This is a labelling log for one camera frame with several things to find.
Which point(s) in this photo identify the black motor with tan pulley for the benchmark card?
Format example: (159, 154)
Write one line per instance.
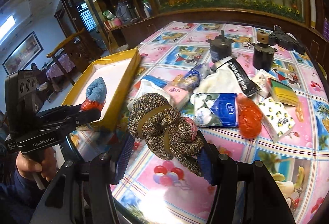
(263, 55)

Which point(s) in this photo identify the person's left hand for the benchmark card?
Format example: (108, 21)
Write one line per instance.
(47, 168)

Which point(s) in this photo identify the ceiling tube light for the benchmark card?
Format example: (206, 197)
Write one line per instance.
(7, 26)

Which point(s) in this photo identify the yellow green sponge pack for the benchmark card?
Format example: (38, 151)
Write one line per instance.
(282, 92)

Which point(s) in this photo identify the yellow cardboard box tray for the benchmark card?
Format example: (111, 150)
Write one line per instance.
(118, 71)

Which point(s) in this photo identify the blue clear snack bag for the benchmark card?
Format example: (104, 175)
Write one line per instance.
(192, 79)

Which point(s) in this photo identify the blue red white pack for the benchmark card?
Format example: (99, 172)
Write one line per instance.
(150, 84)

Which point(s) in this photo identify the white cloth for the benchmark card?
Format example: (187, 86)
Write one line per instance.
(223, 80)

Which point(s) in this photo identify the lemon print tissue pack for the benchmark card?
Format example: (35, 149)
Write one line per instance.
(277, 121)

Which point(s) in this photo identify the black plastic gun-shaped part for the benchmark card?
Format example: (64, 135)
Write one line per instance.
(285, 41)

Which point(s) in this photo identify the pink tissue pack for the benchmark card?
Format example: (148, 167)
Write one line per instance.
(179, 96)

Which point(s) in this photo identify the black motor with shaft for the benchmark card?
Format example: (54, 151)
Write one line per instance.
(220, 47)

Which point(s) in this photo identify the blue white tissue pack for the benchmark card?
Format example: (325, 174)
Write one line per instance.
(215, 110)

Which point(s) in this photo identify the white face tissue pack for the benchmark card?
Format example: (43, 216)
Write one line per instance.
(262, 80)

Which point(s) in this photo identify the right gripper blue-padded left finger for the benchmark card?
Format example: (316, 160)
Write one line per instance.
(80, 192)

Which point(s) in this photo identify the orange red plastic bag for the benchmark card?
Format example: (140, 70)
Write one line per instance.
(249, 117)

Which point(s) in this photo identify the grey thermos kettle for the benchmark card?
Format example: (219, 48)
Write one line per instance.
(123, 12)

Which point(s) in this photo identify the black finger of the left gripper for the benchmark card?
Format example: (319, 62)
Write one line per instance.
(67, 115)

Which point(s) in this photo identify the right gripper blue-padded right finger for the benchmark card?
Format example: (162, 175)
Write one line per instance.
(245, 193)

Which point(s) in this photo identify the blue fuzzy sock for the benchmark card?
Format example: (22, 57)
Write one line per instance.
(97, 91)

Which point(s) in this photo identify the wooden armchair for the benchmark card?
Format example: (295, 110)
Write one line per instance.
(81, 49)

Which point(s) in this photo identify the seated person in background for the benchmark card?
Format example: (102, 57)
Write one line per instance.
(43, 84)

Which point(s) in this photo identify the colourful cartoon tablecloth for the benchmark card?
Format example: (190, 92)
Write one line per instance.
(153, 190)

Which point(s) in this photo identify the black crab print pouch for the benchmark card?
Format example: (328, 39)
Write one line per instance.
(248, 87)

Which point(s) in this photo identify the framed landscape painting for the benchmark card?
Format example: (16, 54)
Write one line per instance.
(23, 54)

